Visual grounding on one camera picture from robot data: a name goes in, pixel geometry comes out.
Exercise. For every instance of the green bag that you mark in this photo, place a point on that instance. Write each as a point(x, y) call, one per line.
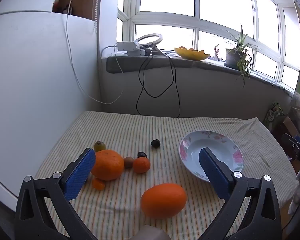
point(273, 115)

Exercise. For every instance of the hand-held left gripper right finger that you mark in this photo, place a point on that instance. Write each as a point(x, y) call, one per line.
point(215, 175)

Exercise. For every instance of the large oval orange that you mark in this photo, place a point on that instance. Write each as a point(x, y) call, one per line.
point(163, 200)

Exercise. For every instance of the potted spider plant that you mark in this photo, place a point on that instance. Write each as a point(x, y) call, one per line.
point(233, 58)

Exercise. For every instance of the grey windowsill cover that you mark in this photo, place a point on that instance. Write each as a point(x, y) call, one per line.
point(130, 63)

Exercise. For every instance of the white refrigerator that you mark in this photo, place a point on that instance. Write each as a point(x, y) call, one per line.
point(27, 80)

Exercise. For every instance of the small mandarin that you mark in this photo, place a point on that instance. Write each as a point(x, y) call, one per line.
point(99, 184)

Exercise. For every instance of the white window frame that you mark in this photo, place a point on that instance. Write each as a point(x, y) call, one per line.
point(197, 5)

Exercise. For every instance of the tangerine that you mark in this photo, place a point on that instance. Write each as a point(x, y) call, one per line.
point(141, 165)

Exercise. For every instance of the yellow wavy bowl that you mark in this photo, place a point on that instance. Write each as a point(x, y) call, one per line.
point(191, 54)

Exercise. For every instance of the large round orange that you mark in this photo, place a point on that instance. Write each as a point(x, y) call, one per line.
point(108, 165)

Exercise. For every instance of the small figurine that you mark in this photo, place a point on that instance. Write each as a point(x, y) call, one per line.
point(217, 53)

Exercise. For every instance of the floral white plate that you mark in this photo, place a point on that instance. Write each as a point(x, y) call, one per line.
point(215, 140)

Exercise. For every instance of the wooden cabinet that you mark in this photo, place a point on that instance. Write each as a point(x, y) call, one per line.
point(82, 0)

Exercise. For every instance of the cardboard box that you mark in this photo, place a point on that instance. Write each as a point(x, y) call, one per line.
point(288, 126)

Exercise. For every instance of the wrinkled dark fruit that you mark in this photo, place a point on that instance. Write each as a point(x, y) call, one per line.
point(155, 143)

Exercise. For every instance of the brown kiwi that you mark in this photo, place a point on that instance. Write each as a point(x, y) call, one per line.
point(128, 162)

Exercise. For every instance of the green pear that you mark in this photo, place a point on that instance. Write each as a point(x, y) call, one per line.
point(99, 146)

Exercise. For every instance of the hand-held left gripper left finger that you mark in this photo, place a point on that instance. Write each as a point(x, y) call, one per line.
point(81, 175)

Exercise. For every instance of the striped tablecloth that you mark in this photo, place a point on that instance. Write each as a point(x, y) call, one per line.
point(140, 130)

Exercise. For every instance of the dark plum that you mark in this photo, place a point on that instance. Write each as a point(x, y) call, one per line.
point(141, 154)

